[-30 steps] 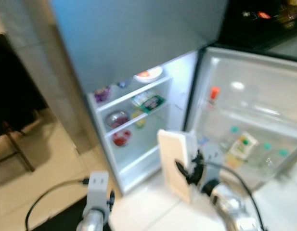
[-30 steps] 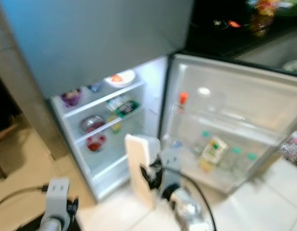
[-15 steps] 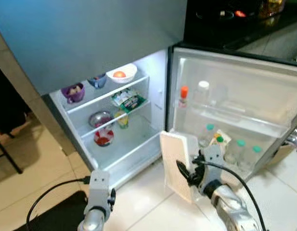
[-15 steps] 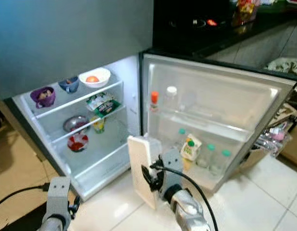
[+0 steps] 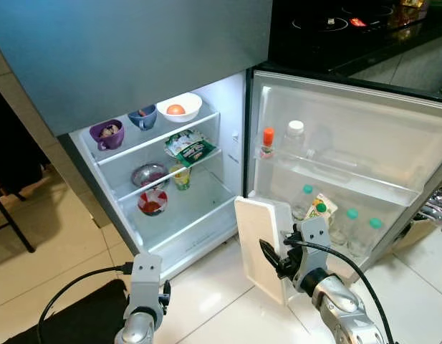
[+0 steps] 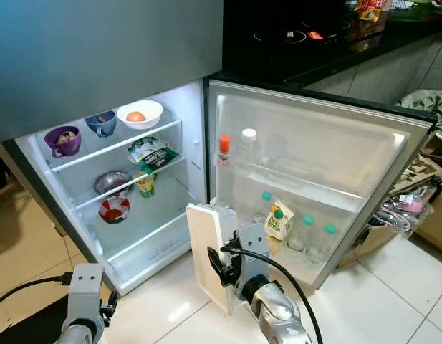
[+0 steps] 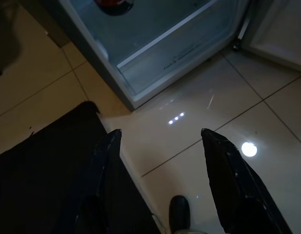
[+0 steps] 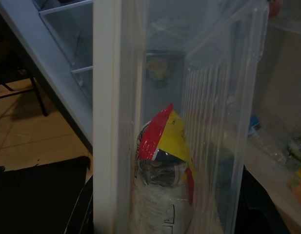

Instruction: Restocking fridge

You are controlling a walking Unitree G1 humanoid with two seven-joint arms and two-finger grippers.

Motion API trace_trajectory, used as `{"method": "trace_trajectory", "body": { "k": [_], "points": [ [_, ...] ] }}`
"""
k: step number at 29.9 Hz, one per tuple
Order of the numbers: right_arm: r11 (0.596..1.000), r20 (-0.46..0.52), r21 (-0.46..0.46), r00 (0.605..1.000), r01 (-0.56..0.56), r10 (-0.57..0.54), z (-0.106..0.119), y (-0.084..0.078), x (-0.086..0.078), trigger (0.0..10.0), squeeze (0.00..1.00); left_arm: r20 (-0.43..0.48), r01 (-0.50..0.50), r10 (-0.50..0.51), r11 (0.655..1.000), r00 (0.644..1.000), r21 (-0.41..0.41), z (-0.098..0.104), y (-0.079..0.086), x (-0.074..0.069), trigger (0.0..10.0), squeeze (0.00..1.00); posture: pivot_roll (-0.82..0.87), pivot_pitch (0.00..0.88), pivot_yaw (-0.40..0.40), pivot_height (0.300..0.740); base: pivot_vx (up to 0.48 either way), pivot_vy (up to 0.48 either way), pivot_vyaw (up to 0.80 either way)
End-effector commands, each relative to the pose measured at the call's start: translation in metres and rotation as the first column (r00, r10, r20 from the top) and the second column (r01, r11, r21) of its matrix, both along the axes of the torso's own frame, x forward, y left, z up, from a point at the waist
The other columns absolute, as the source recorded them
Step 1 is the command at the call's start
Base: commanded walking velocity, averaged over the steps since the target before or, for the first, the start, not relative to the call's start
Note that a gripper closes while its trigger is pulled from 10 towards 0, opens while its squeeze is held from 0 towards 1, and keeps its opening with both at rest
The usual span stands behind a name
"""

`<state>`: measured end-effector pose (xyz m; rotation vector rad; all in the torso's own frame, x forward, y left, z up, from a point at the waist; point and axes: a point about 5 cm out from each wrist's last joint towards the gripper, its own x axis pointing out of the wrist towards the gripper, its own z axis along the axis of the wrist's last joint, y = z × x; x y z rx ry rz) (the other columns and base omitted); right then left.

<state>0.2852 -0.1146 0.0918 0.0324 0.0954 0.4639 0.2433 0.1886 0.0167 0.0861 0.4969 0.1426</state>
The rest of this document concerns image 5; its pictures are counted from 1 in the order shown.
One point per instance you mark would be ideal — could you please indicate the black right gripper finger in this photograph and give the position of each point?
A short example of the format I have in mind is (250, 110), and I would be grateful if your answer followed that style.
(274, 259)

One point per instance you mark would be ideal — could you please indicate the white lidded food container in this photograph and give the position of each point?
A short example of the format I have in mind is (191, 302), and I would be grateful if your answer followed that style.
(253, 244)

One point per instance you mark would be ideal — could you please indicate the narrow glass fridge shelf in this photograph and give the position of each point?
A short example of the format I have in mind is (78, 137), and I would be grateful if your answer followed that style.
(126, 196)

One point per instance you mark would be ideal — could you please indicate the fridge door with racks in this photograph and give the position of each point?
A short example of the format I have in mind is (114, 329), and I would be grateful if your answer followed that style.
(364, 129)

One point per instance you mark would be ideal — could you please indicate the wide glass fridge shelf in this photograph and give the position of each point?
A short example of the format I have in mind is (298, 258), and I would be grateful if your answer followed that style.
(158, 138)

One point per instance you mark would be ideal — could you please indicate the grey fridge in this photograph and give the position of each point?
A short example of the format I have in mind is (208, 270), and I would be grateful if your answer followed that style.
(135, 50)

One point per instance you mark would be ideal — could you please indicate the white and green drink carton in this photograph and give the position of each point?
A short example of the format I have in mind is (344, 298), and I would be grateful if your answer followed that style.
(324, 203)

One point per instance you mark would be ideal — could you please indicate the red and white bowl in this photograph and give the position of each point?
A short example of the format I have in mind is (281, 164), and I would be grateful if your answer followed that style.
(152, 203)

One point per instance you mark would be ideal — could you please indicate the black floor mat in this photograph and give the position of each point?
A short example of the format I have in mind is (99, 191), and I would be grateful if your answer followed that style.
(70, 322)

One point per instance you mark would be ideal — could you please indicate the yellow and green cup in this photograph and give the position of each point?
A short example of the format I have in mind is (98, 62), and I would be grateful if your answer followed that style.
(181, 179)

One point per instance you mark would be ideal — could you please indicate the steel bowl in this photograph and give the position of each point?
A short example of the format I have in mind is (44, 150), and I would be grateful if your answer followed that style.
(149, 175)

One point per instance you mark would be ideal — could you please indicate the orange-capped sauce bottle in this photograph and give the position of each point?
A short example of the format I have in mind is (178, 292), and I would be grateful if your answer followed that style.
(268, 136)

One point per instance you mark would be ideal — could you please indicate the white-capped clear bottle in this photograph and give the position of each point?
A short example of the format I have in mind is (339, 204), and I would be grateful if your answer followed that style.
(296, 129)

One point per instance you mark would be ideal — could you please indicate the green and white food packet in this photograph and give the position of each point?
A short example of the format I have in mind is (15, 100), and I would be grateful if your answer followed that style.
(188, 149)

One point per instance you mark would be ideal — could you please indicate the purple cup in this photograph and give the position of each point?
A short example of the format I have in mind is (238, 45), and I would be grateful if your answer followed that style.
(99, 140)

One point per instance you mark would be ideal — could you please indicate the pale brown food lump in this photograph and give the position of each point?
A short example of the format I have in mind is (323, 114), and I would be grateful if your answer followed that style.
(109, 132)

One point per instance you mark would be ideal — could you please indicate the blue-grey cup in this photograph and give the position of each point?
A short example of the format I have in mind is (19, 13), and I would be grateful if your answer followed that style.
(145, 122)

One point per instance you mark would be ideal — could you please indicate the round orange fruit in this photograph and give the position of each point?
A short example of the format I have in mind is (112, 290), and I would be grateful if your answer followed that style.
(176, 110)

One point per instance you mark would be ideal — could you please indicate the small orange food piece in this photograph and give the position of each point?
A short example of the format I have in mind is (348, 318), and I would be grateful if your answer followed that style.
(143, 112)

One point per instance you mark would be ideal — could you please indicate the black induction cooktop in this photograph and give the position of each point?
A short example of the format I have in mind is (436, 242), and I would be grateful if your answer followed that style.
(328, 25)

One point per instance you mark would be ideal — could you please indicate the black kitchen counter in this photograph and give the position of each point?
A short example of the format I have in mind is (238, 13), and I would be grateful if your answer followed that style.
(421, 36)

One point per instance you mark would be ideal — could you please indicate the red and yellow snack packet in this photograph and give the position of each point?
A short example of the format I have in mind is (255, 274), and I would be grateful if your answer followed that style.
(414, 4)

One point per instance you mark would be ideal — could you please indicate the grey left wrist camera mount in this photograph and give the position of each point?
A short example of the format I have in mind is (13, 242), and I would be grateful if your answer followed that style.
(145, 279)

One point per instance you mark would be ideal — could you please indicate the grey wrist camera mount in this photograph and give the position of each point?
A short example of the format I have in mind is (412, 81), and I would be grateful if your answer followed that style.
(145, 279)
(315, 233)

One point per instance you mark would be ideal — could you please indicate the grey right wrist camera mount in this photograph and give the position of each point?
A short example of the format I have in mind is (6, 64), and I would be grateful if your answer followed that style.
(315, 233)

